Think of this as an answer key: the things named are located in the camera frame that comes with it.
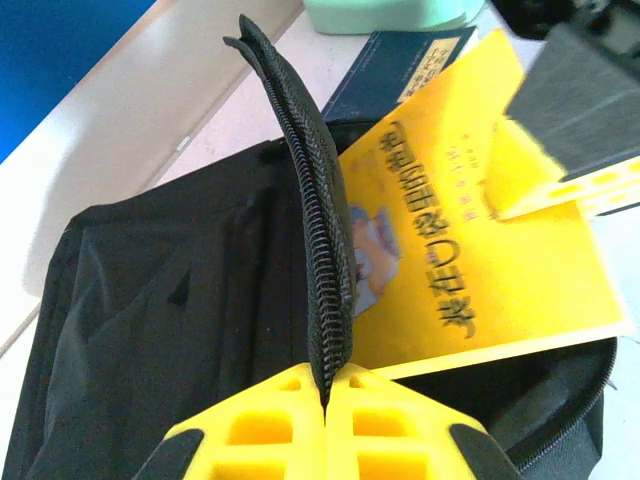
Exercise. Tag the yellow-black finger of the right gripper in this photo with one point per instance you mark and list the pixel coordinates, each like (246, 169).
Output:
(575, 100)

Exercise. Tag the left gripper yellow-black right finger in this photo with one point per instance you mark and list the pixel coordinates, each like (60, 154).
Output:
(395, 440)

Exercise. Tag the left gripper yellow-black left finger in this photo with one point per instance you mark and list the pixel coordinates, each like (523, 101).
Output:
(260, 440)

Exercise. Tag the black backpack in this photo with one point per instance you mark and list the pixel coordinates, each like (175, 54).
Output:
(175, 300)

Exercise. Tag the yellow book with cartoon boy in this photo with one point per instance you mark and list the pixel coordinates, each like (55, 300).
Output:
(475, 280)

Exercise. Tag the navy book with yellow label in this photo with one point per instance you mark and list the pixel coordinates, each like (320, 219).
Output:
(390, 70)

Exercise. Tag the mint green pencil case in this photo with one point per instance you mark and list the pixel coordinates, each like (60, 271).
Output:
(380, 15)

